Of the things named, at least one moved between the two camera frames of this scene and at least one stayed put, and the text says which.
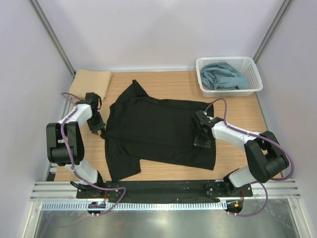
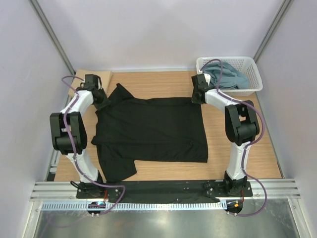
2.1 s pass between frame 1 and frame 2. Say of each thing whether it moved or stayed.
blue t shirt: stayed
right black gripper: moved
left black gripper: moved
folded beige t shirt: stayed
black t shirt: moved
